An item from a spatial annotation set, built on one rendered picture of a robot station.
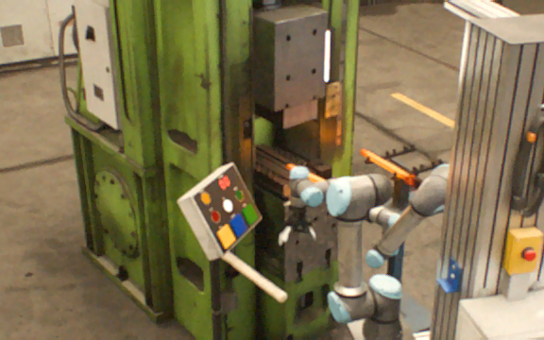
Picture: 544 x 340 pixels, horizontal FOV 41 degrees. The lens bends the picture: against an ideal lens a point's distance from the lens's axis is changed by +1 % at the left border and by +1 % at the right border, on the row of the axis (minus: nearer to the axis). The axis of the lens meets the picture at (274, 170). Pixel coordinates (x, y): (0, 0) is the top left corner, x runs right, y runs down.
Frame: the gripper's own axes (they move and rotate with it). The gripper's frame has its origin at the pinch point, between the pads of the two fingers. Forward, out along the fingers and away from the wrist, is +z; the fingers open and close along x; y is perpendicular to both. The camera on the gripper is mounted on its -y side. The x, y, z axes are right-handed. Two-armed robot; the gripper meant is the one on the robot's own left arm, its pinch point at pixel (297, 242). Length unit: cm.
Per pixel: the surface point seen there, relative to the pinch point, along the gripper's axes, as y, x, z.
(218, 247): 5.7, -34.0, -5.8
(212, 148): -43, -28, -27
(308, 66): -49, 17, -60
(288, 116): -44, 7, -39
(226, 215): -6.8, -28.6, -12.8
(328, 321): -50, 32, 86
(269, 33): -44, -2, -78
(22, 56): -546, -161, 79
